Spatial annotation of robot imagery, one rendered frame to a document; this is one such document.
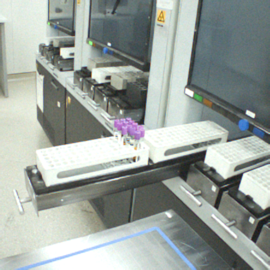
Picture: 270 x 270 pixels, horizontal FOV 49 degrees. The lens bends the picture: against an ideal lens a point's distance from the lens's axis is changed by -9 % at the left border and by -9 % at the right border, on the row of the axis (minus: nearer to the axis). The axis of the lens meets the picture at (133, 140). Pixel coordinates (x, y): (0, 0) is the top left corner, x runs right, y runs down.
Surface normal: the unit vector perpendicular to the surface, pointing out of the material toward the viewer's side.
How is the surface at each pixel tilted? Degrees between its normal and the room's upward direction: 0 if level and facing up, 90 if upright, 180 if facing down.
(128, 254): 0
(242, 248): 90
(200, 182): 90
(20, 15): 90
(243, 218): 90
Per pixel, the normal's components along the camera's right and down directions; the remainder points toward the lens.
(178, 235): 0.09, -0.88
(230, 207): -0.87, 0.16
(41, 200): 0.49, 0.44
